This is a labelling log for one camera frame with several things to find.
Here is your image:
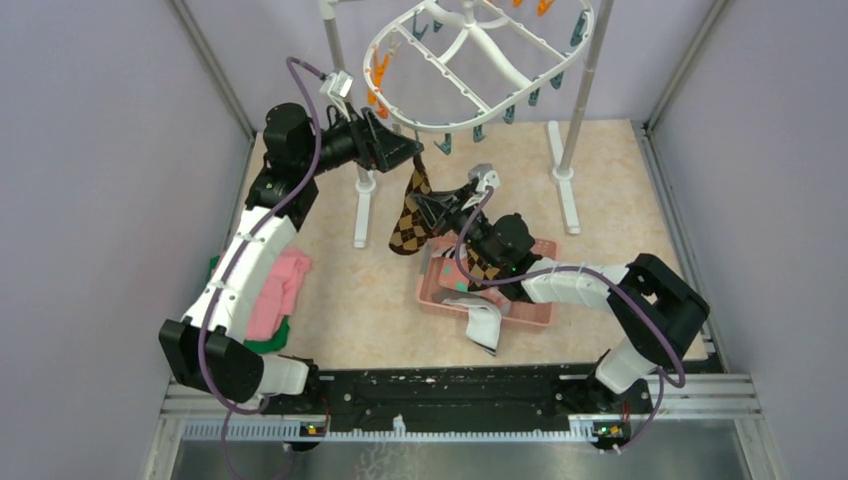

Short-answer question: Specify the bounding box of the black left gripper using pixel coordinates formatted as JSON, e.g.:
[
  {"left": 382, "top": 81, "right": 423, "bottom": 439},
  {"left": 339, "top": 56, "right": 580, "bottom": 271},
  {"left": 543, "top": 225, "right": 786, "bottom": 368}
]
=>
[{"left": 298, "top": 100, "right": 422, "bottom": 176}]

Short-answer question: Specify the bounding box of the brown argyle sock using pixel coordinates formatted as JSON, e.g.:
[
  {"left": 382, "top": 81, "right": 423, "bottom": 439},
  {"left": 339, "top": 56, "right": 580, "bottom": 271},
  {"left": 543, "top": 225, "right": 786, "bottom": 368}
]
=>
[
  {"left": 389, "top": 155, "right": 433, "bottom": 256},
  {"left": 459, "top": 245, "right": 520, "bottom": 293}
]

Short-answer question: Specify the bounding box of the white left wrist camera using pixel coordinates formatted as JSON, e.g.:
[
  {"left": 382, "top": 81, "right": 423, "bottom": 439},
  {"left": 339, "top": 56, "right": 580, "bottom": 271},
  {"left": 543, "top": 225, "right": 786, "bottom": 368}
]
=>
[{"left": 319, "top": 70, "right": 354, "bottom": 111}]

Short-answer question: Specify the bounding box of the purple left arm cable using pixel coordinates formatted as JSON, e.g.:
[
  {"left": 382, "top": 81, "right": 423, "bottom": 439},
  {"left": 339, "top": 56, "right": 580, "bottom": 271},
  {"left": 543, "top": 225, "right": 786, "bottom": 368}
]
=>
[{"left": 197, "top": 56, "right": 329, "bottom": 480}]

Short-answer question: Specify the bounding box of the pink plastic basket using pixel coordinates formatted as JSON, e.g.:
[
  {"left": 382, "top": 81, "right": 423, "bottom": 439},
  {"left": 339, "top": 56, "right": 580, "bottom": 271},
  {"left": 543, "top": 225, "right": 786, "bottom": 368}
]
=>
[{"left": 415, "top": 234, "right": 554, "bottom": 333}]

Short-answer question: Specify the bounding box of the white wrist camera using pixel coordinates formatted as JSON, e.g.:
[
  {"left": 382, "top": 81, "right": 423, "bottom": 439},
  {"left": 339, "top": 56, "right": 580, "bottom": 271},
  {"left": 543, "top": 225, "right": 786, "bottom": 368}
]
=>
[
  {"left": 319, "top": 70, "right": 354, "bottom": 111},
  {"left": 466, "top": 163, "right": 501, "bottom": 206}
]

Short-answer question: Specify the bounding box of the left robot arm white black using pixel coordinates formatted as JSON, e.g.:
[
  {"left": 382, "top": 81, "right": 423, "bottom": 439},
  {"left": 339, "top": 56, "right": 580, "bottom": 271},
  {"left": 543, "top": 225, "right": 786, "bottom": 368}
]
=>
[{"left": 158, "top": 102, "right": 423, "bottom": 414}]

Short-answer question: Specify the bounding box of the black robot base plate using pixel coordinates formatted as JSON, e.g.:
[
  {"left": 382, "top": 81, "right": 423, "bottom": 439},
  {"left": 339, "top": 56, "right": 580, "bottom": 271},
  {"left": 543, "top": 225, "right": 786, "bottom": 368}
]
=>
[{"left": 264, "top": 364, "right": 654, "bottom": 450}]

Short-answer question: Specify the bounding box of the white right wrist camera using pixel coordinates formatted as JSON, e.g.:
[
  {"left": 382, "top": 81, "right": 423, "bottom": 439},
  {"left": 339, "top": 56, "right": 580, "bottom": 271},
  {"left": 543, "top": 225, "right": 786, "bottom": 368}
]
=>
[{"left": 466, "top": 163, "right": 501, "bottom": 206}]

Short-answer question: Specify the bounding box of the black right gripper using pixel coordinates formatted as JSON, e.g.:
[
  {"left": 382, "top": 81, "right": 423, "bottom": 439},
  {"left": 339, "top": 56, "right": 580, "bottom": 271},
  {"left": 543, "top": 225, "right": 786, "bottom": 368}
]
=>
[{"left": 411, "top": 184, "right": 501, "bottom": 269}]

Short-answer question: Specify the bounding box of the white black striped sock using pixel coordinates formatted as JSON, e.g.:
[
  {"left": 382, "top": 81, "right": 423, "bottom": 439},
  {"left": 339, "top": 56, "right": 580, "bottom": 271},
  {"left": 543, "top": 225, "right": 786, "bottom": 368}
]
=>
[
  {"left": 442, "top": 296, "right": 512, "bottom": 357},
  {"left": 430, "top": 244, "right": 467, "bottom": 261}
]

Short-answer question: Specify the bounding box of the pink folded cloth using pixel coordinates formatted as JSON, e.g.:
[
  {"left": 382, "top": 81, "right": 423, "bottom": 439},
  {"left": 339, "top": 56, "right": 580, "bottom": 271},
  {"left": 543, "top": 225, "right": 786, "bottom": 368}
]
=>
[{"left": 246, "top": 247, "right": 312, "bottom": 342}]

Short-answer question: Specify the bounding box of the white oval clip hanger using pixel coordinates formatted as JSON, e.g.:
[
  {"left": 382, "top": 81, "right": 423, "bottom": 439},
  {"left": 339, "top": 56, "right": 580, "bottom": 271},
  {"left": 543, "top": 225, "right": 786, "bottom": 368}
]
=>
[{"left": 361, "top": 1, "right": 596, "bottom": 134}]

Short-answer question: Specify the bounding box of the pink dotted sock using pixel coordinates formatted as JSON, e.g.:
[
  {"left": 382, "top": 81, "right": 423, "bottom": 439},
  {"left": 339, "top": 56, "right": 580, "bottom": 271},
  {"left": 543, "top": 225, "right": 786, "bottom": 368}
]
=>
[{"left": 437, "top": 258, "right": 472, "bottom": 292}]

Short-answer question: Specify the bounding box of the white drying rack stand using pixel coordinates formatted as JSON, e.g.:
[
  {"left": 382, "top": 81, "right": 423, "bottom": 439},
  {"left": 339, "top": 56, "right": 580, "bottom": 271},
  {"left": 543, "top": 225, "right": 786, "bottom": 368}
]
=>
[{"left": 321, "top": 0, "right": 619, "bottom": 250}]

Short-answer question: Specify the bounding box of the white black striped sock front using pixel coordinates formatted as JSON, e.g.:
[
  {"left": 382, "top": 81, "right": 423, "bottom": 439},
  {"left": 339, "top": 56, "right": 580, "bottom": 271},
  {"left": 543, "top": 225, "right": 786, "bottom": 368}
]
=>
[{"left": 430, "top": 244, "right": 467, "bottom": 261}]

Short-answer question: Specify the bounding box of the green folded cloth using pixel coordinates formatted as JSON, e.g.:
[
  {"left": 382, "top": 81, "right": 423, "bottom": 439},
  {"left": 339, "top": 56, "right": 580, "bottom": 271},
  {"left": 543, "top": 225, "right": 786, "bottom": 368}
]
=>
[{"left": 243, "top": 278, "right": 290, "bottom": 355}]

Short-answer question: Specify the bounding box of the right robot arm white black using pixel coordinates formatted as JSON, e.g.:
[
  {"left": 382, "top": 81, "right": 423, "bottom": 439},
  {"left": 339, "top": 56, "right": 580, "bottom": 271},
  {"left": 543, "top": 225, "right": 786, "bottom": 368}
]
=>
[{"left": 411, "top": 187, "right": 710, "bottom": 412}]

